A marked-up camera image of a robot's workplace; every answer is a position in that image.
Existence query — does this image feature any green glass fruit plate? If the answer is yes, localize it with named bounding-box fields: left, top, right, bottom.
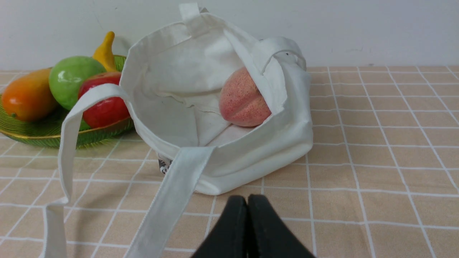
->
left=0, top=55, right=135, bottom=148

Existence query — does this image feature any green apple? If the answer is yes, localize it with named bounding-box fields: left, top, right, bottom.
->
left=48, top=56, right=107, bottom=111

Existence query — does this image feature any orange mango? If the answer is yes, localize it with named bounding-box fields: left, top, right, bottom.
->
left=1, top=68, right=59, bottom=122

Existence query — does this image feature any red apple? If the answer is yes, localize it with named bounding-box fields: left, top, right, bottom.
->
left=78, top=71, right=130, bottom=128

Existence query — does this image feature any pink peach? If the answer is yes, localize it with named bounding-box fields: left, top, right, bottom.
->
left=219, top=67, right=271, bottom=127

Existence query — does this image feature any yellow banana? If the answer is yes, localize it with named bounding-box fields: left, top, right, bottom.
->
left=93, top=31, right=117, bottom=72

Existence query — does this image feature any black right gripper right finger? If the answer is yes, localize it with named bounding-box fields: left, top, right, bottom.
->
left=247, top=195, right=315, bottom=258

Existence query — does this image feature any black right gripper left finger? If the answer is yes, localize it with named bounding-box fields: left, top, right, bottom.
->
left=192, top=196, right=247, bottom=258

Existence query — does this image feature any white cloth tote bag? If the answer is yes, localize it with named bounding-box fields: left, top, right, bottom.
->
left=41, top=3, right=313, bottom=258

